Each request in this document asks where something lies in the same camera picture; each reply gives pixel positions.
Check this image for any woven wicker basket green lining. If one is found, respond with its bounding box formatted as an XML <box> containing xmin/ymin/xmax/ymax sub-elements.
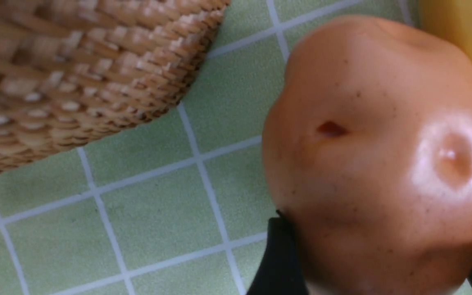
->
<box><xmin>0</xmin><ymin>0</ymin><xmax>231</xmax><ymax>173</ymax></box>

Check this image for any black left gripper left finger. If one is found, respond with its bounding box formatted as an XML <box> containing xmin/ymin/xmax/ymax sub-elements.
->
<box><xmin>247</xmin><ymin>210</ymin><xmax>309</xmax><ymax>295</ymax></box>

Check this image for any brown toy potato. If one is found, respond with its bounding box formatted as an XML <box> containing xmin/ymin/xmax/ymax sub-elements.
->
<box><xmin>262</xmin><ymin>14</ymin><xmax>472</xmax><ymax>295</ymax></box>

